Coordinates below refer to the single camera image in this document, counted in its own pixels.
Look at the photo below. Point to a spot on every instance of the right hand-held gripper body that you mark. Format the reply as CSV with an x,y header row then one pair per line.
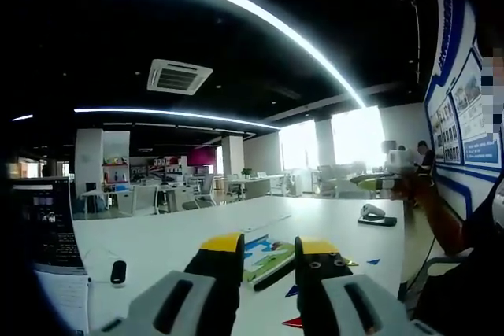
x,y
398,163

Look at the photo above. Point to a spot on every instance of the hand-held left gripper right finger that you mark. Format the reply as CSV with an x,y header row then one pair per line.
x,y
338,304

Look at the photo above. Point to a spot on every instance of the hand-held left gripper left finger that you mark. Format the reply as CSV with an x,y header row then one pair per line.
x,y
185,304

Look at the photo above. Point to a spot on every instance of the yellow tangram piece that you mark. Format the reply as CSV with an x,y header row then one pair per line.
x,y
349,262

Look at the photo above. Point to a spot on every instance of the blue triangle tangram piece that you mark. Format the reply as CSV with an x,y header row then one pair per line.
x,y
293,292

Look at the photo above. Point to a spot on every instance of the red triangle tangram piece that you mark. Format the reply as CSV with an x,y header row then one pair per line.
x,y
294,322

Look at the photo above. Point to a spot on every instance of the small blue tangram piece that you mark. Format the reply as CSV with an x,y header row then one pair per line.
x,y
374,262

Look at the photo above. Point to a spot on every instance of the colourful pattern sheet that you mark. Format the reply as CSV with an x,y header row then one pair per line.
x,y
267,259

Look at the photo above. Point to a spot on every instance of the white handheld controller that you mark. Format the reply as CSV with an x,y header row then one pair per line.
x,y
372,211

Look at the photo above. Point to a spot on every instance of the black smartphone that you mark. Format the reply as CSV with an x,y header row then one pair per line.
x,y
377,221

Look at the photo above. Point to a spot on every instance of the small black device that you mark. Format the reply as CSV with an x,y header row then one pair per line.
x,y
118,272

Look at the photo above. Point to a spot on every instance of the grey chair armrest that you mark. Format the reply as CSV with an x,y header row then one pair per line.
x,y
447,262

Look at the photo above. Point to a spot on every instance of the grey office chair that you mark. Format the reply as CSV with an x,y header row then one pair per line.
x,y
202,192

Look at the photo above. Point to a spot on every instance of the white office desk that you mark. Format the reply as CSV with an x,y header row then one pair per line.
x,y
252,183

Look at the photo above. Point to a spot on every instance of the white printed paper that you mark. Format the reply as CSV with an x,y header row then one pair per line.
x,y
65,304

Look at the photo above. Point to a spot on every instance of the green potted plant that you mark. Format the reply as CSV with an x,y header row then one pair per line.
x,y
246,172

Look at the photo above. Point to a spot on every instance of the person's dark clothing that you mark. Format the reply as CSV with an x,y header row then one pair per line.
x,y
472,281

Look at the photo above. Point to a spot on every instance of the colourful display shelf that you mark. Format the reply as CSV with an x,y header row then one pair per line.
x,y
115,176

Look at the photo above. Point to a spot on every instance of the dark computer screen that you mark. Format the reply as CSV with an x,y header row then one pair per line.
x,y
47,226

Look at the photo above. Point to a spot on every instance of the straight ceiling light strip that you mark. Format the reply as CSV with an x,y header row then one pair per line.
x,y
173,113

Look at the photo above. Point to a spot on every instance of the long curved ceiling light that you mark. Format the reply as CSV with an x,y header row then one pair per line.
x,y
252,7

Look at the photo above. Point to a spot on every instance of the ceiling air conditioner vent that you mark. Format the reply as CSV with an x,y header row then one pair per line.
x,y
179,76

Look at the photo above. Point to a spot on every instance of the blue and white wall board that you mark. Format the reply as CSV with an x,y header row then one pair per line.
x,y
453,115

